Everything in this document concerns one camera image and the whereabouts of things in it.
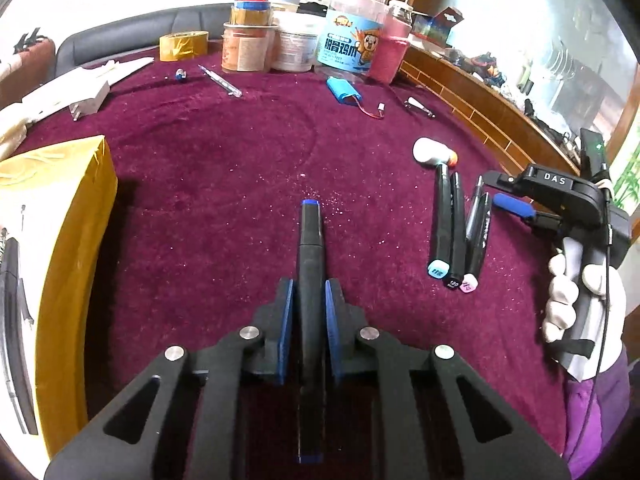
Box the thin translucent gel pen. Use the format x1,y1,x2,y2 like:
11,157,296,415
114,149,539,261
465,176,484,243

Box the black marker pink cap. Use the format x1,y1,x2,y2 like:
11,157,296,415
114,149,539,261
460,192,492,294

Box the black marker blue cap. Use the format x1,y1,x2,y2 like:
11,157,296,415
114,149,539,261
296,200,326,464

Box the white bottle orange cap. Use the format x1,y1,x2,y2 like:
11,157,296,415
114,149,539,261
412,138,458,167

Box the clear capped black gel pen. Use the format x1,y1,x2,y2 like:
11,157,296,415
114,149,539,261
1,229,38,436

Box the yellow taped white tray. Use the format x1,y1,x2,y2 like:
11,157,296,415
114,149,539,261
1,136,118,479

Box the thick black marker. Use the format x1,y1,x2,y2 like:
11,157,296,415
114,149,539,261
445,171,466,289

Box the black marker white tip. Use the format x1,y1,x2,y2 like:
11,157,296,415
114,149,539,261
427,164,452,280

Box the purple sleeve forearm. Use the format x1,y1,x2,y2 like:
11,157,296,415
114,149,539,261
563,348,630,479

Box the white gloved right hand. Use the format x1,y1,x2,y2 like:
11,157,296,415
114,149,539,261
541,238,626,382

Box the wooden brick pattern cabinet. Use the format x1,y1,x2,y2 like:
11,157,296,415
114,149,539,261
400,47,578,176

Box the colourful carton box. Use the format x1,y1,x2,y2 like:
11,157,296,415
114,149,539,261
412,6,463,48

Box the pink knitted thermos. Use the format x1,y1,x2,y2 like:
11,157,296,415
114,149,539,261
368,0,412,84

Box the blue battery pack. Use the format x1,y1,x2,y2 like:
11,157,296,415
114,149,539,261
326,77,361,105

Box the blue cartoon snack jar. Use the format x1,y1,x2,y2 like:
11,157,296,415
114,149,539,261
317,0,388,74

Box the maroon velvet tablecloth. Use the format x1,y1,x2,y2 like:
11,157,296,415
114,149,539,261
22,63,564,479

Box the white label jar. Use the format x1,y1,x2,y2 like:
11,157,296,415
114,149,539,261
271,11,324,73

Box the orange label plastic jar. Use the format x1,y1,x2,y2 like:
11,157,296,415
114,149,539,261
221,23,277,73

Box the bagged round cakes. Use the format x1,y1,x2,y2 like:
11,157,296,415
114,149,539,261
0,103,28,160

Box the red lid jar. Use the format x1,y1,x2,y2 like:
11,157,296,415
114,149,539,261
230,0,271,26

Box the white power adapter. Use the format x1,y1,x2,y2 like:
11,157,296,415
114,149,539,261
68,80,110,122

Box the white papers stack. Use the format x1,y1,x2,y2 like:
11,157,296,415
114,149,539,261
22,56,154,122

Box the yellow tape roll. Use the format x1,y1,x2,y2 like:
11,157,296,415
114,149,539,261
158,30,208,62

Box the brown armchair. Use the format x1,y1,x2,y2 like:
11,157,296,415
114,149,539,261
1,38,55,108

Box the black leather sofa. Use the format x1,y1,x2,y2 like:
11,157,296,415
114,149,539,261
48,3,231,79

